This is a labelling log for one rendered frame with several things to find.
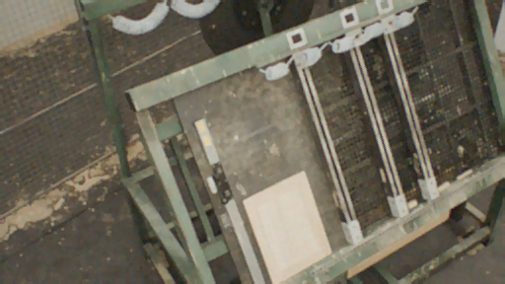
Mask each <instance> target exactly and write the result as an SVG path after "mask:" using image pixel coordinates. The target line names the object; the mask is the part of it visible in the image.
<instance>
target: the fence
mask: <svg viewBox="0 0 505 284"><path fill-rule="evenodd" d="M201 121H203V124H204V126H205V128H206V131H204V132H203V133H200V131H199V127H198V125H197V123H199V122H201ZM192 124H193V127H194V128H195V133H196V134H197V137H198V139H199V143H200V146H201V148H202V150H203V154H204V156H205V158H206V161H207V165H208V167H209V169H210V171H211V175H214V172H213V170H212V168H211V165H214V164H215V163H217V162H218V161H219V159H218V154H217V153H216V150H215V148H214V144H213V142H212V139H211V135H210V133H209V131H208V129H207V124H206V123H205V120H204V119H203V118H200V119H198V120H196V121H194V122H193V123H192ZM206 135H208V137H209V139H210V141H211V145H210V146H207V147H206V146H205V144H204V142H203V138H202V137H203V136H206ZM214 183H215V185H216V187H217V189H218V193H219V195H220V198H221V199H222V192H221V191H220V188H219V186H218V182H217V181H214ZM223 206H224V208H225V210H226V213H228V214H229V217H230V221H231V223H232V225H233V226H231V227H232V229H233V232H234V236H235V238H236V240H237V244H238V246H239V248H240V251H241V255H242V257H243V258H244V261H245V265H246V267H247V269H248V271H249V276H250V277H251V280H252V284H265V283H264V281H263V277H262V275H261V272H260V271H259V266H258V264H257V262H256V257H255V256H254V254H253V248H252V246H251V243H250V242H249V237H248V235H247V233H246V231H245V227H244V225H243V222H242V220H241V216H240V213H239V212H238V209H237V206H236V203H235V201H234V199H232V200H230V201H229V203H228V204H226V205H223Z"/></svg>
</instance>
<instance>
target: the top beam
mask: <svg viewBox="0 0 505 284"><path fill-rule="evenodd" d="M414 1H417V0H392V3H393V8H394V10H395V9H397V8H399V7H403V6H405V5H406V4H409V3H413V2H414ZM380 5H381V7H382V10H385V9H386V8H389V4H388V2H387V0H384V1H382V2H380ZM353 8H355V9H356V15H357V17H358V21H359V23H362V22H364V21H368V20H370V19H372V18H374V17H378V16H379V14H378V10H377V6H376V4H375V1H374V0H365V1H363V2H360V3H357V4H355V5H353V6H349V7H347V8H345V9H341V10H338V11H337V12H334V13H330V14H328V15H326V16H322V17H320V18H318V19H315V20H311V21H309V22H308V23H304V24H302V25H300V26H298V27H293V28H292V29H290V30H287V31H283V32H282V33H279V34H275V35H272V36H270V37H265V38H264V39H261V40H260V41H255V42H253V43H251V44H249V45H245V46H243V47H241V48H237V49H234V50H232V51H230V52H226V53H224V54H222V55H220V56H215V57H214V58H211V59H209V60H205V61H203V62H201V63H197V64H195V65H192V66H191V67H186V68H184V69H182V70H181V71H177V72H175V73H173V74H170V75H166V76H164V77H162V78H160V79H156V80H154V81H152V82H150V83H146V84H144V85H142V86H137V87H136V88H133V89H131V90H127V91H125V97H126V99H127V101H128V104H129V107H130V108H131V110H132V111H133V112H139V111H141V110H143V109H145V108H149V107H152V106H154V105H157V104H160V103H161V102H164V101H168V100H169V99H172V98H173V97H177V96H180V95H182V94H186V93H188V92H190V91H192V90H195V89H198V88H199V87H202V86H206V85H207V84H210V83H211V82H215V81H218V80H219V79H222V78H226V77H227V76H230V75H234V74H235V73H237V72H240V71H244V70H245V69H248V68H249V67H253V66H255V65H256V64H257V63H259V62H262V61H263V60H267V59H270V58H271V57H274V56H278V55H279V54H282V53H283V52H287V51H290V45H289V43H288V41H287V38H286V34H288V33H290V32H293V31H297V30H298V29H300V28H303V30H304V32H305V37H306V39H307V42H308V43H309V42H312V41H316V40H317V39H320V38H321V37H325V36H328V35H332V34H334V33H336V32H338V31H342V30H343V26H342V23H341V20H340V17H339V13H343V12H345V11H347V10H349V9H353Z"/></svg>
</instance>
